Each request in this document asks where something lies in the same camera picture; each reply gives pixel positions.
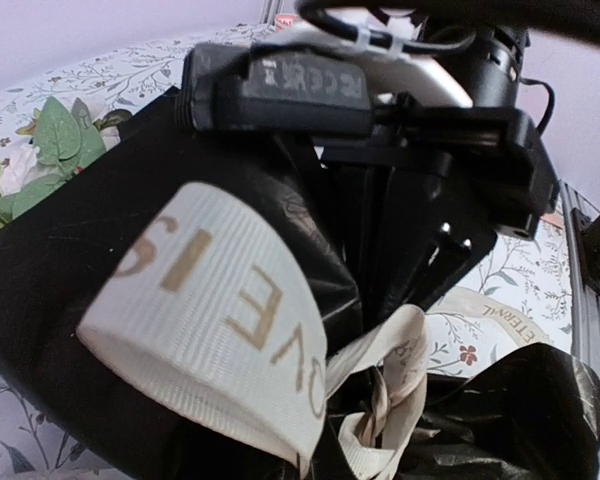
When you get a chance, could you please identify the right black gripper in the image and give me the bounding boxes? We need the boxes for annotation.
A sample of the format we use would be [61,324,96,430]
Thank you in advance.
[321,105,559,325]

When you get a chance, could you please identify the floral patterned tablecloth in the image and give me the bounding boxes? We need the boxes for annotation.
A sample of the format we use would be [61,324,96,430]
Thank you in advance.
[0,25,572,479]

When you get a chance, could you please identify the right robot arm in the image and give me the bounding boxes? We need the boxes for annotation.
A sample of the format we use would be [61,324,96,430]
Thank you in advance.
[294,1,600,332]

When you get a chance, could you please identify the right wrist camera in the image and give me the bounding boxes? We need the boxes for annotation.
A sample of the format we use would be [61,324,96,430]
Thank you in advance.
[174,22,473,137]

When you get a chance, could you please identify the black wrapping paper sheet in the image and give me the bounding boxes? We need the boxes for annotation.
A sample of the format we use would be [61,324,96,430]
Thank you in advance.
[0,88,600,479]

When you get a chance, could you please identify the cream printed ribbon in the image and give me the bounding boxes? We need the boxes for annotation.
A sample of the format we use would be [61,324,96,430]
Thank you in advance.
[74,179,549,480]

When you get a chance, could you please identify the white pink flower stems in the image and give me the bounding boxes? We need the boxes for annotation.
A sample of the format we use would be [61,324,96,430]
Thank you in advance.
[0,97,132,230]

